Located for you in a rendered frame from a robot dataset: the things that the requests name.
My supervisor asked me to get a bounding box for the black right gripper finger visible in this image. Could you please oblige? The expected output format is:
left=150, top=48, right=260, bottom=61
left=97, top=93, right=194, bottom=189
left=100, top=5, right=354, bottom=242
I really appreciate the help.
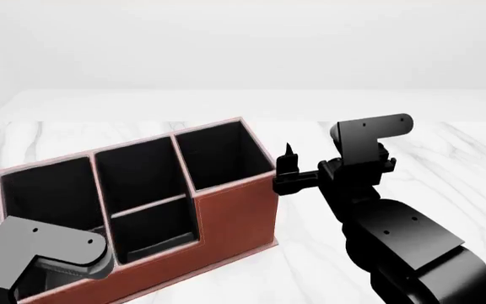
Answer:
left=276, top=142, right=300, bottom=178
left=273, top=175, right=321, bottom=195

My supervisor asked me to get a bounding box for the brown leather compartment caddy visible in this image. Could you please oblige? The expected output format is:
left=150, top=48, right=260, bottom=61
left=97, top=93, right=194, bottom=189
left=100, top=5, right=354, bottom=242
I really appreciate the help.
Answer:
left=0, top=116, right=279, bottom=301

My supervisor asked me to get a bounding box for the right wrist L-shaped camera bracket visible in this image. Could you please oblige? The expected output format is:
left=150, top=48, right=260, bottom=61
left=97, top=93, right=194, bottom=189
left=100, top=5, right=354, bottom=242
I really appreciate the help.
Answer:
left=331, top=112, right=415, bottom=166

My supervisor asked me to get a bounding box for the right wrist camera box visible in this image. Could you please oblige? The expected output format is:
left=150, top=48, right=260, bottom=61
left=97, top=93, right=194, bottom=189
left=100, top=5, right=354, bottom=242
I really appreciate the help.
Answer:
left=328, top=123, right=346, bottom=152

